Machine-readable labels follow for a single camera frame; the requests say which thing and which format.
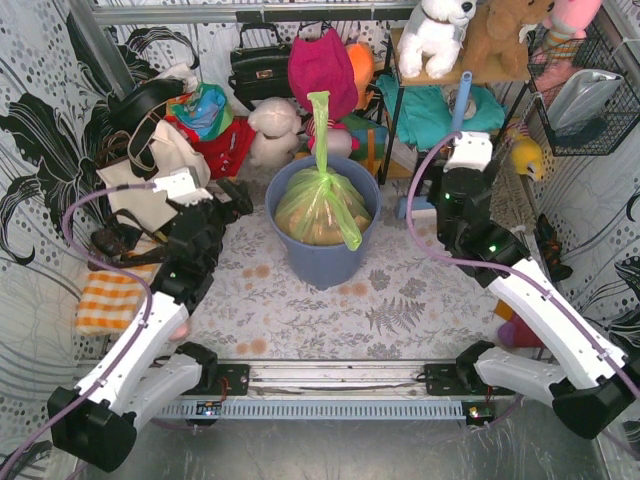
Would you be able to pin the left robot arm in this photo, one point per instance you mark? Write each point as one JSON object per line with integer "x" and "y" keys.
{"x": 98, "y": 420}

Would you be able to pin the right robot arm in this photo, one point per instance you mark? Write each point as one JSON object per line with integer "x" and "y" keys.
{"x": 593, "y": 380}

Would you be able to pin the yellow duck plush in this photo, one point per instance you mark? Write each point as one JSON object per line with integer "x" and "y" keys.
{"x": 526, "y": 153}

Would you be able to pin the blue broom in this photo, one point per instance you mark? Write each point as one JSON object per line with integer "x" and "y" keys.
{"x": 422, "y": 207}

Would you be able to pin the white fluffy plush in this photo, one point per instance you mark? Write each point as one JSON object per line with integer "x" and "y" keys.
{"x": 276, "y": 124}

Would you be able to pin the black wire basket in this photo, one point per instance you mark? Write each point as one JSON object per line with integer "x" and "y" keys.
{"x": 550, "y": 69}

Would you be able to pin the pink glasses case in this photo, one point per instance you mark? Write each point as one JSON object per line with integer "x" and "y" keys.
{"x": 181, "y": 332}

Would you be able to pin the magenta hanging bag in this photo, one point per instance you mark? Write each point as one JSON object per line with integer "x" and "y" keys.
{"x": 323, "y": 65}

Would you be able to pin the green trash bag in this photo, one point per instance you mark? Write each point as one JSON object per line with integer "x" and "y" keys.
{"x": 321, "y": 207}

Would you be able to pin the pink plush toy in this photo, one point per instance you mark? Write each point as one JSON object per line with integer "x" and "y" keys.
{"x": 568, "y": 21}

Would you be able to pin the blue trash bin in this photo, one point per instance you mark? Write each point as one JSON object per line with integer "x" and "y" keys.
{"x": 325, "y": 266}

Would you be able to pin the dark brown strap bag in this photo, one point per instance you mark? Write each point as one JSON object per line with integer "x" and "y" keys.
{"x": 114, "y": 244}

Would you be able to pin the colourful printed cloth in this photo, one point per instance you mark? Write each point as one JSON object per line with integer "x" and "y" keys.
{"x": 202, "y": 115}

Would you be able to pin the black round hat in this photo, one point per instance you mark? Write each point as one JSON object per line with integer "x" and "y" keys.
{"x": 126, "y": 114}

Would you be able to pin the teal folded cloth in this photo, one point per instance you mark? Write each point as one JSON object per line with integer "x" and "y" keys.
{"x": 425, "y": 119}

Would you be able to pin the brown teddy bear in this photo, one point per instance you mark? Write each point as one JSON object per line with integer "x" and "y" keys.
{"x": 495, "y": 31}

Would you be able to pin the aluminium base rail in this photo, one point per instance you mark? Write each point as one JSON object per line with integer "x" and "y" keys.
{"x": 338, "y": 389}

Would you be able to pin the orange plush toy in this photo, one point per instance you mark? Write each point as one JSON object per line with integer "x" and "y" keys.
{"x": 362, "y": 61}

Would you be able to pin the white dog plush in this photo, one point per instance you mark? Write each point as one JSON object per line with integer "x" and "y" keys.
{"x": 432, "y": 37}

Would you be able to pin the cream tote bag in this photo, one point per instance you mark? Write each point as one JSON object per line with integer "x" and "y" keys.
{"x": 167, "y": 151}

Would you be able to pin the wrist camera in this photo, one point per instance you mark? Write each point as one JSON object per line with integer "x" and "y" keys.
{"x": 472, "y": 150}
{"x": 182, "y": 186}

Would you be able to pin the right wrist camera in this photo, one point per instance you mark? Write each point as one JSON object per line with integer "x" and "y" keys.
{"x": 472, "y": 150}

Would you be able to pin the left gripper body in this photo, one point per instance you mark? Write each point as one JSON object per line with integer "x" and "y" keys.
{"x": 220, "y": 198}

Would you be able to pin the purple orange sock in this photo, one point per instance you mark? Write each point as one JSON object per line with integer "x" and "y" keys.
{"x": 514, "y": 333}

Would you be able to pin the silver foil pouch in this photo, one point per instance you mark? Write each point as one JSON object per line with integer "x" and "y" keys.
{"x": 582, "y": 96}

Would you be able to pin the black handbag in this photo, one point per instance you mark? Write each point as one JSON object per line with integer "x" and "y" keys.
{"x": 260, "y": 73}

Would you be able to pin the red cloth in basket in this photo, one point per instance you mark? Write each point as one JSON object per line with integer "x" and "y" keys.
{"x": 226, "y": 153}

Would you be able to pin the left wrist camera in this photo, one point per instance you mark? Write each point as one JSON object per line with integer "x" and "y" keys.
{"x": 182, "y": 186}

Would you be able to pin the orange checked cloth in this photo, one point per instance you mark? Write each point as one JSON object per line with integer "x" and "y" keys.
{"x": 108, "y": 304}

